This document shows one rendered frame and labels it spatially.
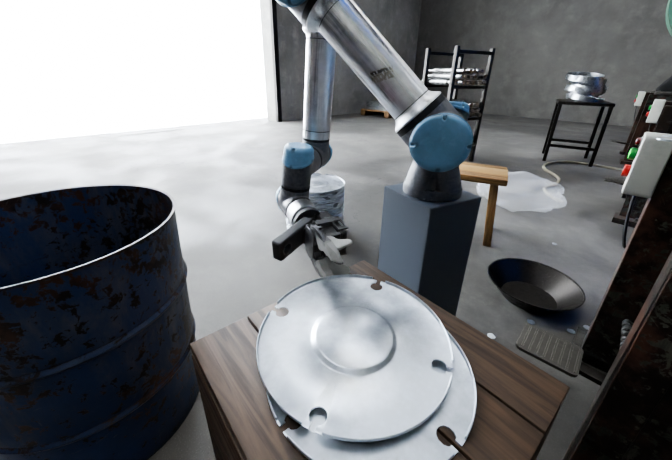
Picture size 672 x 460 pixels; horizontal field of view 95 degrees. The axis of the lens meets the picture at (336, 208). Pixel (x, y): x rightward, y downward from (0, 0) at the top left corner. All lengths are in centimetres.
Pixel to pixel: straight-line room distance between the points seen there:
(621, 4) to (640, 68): 106
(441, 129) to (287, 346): 46
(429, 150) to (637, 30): 683
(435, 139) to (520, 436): 46
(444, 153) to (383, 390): 42
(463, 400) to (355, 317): 18
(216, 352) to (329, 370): 17
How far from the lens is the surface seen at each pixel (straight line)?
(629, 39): 737
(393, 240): 89
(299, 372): 48
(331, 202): 142
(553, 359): 90
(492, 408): 51
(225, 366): 52
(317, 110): 84
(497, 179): 151
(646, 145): 94
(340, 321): 52
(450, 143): 63
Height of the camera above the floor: 74
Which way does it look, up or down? 24 degrees down
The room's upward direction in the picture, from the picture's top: 1 degrees clockwise
